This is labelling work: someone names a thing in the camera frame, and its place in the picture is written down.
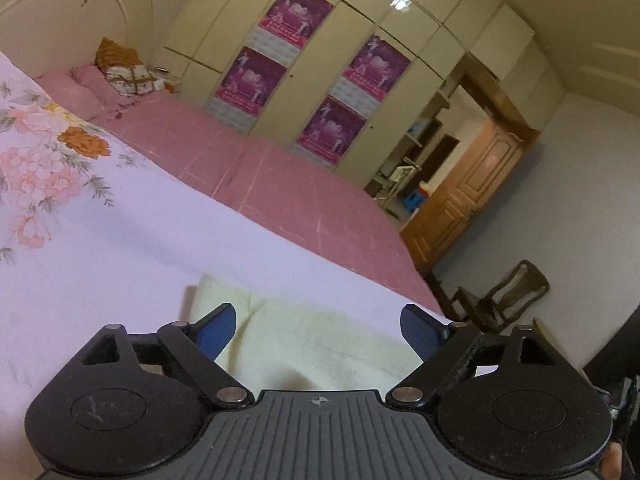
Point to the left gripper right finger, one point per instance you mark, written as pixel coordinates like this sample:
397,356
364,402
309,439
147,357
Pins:
510,406

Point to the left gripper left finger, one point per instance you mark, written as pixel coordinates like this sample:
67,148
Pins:
129,403

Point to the cream knitted sweater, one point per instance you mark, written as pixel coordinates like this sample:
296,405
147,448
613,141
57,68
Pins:
283,346

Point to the person right hand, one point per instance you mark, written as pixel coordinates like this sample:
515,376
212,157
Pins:
611,467

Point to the dark wooden chair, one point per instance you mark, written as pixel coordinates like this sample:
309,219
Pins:
501,306

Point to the floral lilac bed sheet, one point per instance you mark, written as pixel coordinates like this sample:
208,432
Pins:
86,243

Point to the blue plastic stool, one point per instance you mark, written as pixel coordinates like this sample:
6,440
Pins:
417,197

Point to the brown wooden door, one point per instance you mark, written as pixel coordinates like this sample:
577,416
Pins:
461,197

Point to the pink checked bed cover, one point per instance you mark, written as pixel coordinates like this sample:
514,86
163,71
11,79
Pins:
308,205

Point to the lower right purple poster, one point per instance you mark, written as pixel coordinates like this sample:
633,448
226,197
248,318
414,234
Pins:
330,131

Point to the lower left purple poster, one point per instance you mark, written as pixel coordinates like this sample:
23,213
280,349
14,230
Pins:
250,81

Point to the orange patterned pillow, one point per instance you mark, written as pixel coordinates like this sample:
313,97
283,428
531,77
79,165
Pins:
111,54

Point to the upper right purple poster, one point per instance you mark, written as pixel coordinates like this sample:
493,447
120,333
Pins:
376,68

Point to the cream wardrobe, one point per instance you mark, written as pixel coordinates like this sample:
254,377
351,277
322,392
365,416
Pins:
439,37

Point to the cream arched headboard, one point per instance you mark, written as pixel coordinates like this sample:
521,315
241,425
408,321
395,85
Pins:
41,36

